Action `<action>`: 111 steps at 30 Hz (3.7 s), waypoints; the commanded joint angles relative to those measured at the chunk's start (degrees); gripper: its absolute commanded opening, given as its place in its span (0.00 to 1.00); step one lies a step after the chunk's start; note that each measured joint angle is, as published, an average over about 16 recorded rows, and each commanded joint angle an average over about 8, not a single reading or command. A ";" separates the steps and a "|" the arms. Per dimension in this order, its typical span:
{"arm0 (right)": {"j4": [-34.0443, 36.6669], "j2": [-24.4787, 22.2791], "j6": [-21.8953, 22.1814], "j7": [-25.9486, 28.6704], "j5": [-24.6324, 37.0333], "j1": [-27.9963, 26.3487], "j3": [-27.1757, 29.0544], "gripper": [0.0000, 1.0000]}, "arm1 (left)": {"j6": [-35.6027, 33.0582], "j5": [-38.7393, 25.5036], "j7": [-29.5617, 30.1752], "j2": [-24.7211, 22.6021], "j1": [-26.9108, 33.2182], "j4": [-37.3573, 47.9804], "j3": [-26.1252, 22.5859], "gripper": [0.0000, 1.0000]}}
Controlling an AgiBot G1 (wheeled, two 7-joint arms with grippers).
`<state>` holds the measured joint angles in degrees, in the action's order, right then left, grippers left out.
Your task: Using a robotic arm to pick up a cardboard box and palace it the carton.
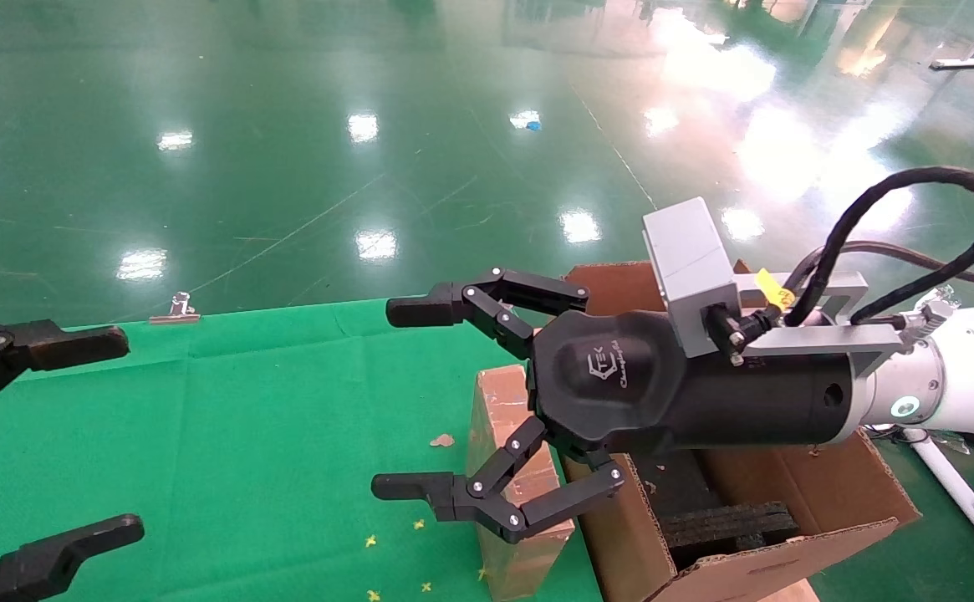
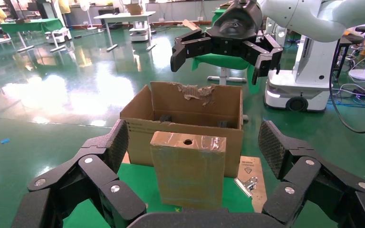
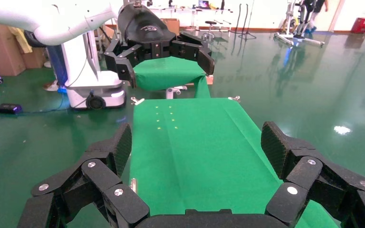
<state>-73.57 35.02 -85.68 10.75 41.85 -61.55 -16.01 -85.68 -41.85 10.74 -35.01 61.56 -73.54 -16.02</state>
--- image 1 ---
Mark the black foam bottom sheet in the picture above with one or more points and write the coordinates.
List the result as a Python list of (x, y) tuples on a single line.
[(675, 485)]

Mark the white bar on floor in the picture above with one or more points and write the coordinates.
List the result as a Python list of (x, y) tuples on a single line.
[(961, 63)]

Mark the small cardboard box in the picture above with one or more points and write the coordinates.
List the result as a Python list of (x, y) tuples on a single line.
[(497, 401)]

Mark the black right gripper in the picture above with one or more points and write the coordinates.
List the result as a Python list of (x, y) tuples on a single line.
[(620, 385)]

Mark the green table cloth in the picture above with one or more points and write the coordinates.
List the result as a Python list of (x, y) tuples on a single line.
[(244, 418)]

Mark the large open cardboard carton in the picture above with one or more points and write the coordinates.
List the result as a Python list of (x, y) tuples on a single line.
[(829, 493)]

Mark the metal binder clip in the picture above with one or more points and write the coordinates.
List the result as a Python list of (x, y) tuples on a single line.
[(177, 316)]

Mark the white tube frame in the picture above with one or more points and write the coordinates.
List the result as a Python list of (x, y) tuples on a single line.
[(955, 487)]

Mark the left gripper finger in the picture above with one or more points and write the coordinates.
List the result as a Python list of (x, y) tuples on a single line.
[(43, 564), (60, 344)]

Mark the small cardboard scrap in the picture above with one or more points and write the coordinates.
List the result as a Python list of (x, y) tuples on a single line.
[(442, 441)]

